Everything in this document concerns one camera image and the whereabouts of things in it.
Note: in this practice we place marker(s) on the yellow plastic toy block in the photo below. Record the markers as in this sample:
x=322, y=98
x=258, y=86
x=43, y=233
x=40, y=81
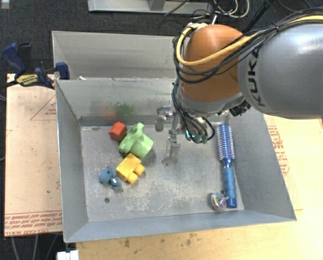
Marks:
x=127, y=168

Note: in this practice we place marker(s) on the grey metal bin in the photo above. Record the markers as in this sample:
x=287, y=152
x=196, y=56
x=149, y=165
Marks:
x=177, y=188

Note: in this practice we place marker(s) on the blue plush toy animal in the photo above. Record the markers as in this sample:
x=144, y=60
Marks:
x=107, y=175

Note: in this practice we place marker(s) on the light green plastic toy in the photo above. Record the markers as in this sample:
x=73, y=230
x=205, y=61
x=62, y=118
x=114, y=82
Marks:
x=137, y=142

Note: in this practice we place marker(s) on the brown cardboard board, red print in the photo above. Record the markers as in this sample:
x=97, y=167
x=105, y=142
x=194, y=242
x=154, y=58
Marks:
x=31, y=158

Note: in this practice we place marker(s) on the blue round hairbrush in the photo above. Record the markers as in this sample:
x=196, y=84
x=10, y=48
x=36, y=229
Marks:
x=226, y=150

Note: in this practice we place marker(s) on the red-brown cube block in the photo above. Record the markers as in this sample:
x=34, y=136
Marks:
x=117, y=131

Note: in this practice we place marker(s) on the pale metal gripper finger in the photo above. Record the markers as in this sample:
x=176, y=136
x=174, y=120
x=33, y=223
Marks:
x=176, y=153
x=167, y=152

